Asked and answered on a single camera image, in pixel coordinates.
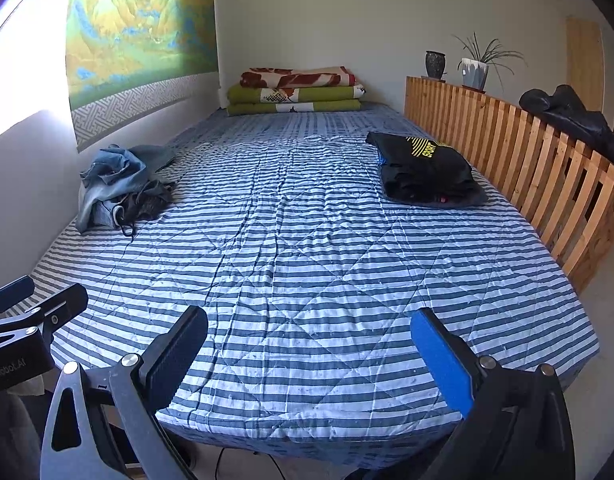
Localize dark ceramic pot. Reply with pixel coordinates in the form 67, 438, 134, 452
425, 50, 448, 81

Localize landscape wall tapestry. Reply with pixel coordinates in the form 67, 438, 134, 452
66, 0, 222, 153

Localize wooden slatted bed rail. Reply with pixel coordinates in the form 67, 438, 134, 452
404, 76, 614, 296

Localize red floral folded blanket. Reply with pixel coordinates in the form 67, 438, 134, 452
239, 66, 356, 88

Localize black garment yellow print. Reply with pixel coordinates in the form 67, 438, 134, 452
366, 131, 475, 196

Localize light blue denim garment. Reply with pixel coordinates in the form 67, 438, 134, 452
78, 144, 152, 233

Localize wooden board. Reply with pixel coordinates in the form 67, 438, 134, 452
566, 16, 605, 113

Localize teal grey garment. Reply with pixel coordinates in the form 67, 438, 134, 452
129, 144, 178, 176

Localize potted plant white pot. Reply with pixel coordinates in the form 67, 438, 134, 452
452, 32, 528, 92

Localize green patterned folded blanket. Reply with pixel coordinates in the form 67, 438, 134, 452
227, 85, 368, 104
226, 100, 362, 117

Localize dark grey folded garment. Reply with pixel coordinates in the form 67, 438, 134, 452
384, 180, 488, 209

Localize grey checkered shirt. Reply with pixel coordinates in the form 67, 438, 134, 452
121, 180, 176, 238

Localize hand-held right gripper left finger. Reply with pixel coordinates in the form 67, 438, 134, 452
39, 305, 210, 480

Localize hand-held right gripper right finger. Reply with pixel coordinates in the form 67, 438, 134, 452
410, 306, 578, 480

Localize blue striped bed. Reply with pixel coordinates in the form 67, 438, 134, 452
29, 102, 600, 461

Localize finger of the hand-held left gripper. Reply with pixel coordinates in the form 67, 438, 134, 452
0, 283, 90, 345
0, 275, 36, 317

